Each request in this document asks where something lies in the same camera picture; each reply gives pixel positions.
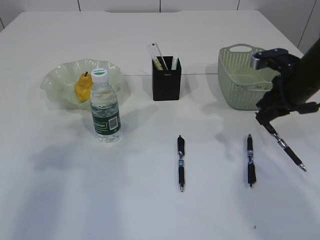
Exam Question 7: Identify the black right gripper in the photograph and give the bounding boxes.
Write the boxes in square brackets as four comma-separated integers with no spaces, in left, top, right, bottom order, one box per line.
[255,75,320,126]

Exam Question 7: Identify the black pen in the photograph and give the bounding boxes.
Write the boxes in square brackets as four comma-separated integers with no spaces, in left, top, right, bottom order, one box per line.
[263,123,307,172]
[247,134,257,188]
[177,135,185,192]

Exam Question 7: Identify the yellow white waste paper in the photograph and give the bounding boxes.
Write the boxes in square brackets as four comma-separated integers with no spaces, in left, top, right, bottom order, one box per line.
[254,81,273,91]

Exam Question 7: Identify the teal utility knife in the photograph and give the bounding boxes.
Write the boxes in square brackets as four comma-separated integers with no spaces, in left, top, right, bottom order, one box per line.
[171,53,179,71]

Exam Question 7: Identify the yellow utility knife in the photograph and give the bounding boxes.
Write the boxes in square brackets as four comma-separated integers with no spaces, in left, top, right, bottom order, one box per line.
[152,57,163,71]

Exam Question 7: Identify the clear plastic ruler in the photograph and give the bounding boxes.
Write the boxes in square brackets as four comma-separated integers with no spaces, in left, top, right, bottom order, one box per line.
[147,42,168,70]

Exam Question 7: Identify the clear water bottle green label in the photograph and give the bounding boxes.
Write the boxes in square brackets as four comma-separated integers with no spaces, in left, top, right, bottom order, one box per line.
[90,68,122,144]

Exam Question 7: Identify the yellow pear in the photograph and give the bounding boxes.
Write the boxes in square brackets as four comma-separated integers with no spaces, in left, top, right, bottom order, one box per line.
[74,71,93,103]

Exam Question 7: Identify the blue black right robot arm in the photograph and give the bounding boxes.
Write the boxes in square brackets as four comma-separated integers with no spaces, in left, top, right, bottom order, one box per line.
[250,40,320,126]

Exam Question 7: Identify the green plastic woven basket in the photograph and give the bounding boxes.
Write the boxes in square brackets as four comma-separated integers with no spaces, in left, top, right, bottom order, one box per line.
[217,43,279,111]

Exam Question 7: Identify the black pen under ruler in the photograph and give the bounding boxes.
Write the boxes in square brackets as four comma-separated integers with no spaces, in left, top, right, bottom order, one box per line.
[177,135,185,192]

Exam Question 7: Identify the black square pen holder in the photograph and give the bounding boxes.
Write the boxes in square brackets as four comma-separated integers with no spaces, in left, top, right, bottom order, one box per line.
[151,56,182,101]

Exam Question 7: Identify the pale green wavy glass plate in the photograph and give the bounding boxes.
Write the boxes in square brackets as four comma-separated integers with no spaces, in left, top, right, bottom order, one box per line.
[40,58,131,111]

